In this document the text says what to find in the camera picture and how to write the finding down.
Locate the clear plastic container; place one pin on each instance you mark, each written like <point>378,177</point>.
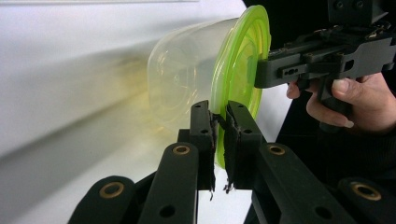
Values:
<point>180,71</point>

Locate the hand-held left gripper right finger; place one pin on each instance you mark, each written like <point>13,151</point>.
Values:
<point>243,155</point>

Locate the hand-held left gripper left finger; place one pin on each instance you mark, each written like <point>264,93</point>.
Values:
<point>204,149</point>

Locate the green container lid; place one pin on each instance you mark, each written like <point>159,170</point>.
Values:
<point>236,62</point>

